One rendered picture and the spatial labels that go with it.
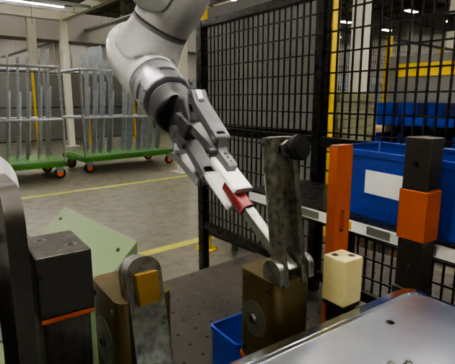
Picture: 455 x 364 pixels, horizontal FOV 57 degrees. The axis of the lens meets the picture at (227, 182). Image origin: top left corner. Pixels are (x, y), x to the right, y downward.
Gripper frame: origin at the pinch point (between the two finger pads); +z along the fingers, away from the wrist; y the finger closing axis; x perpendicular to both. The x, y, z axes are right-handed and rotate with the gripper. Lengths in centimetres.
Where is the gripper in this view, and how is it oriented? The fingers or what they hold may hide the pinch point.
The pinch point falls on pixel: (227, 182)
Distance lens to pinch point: 58.1
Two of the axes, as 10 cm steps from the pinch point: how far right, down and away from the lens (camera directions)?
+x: 8.2, -1.1, 5.7
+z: 4.8, 6.7, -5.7
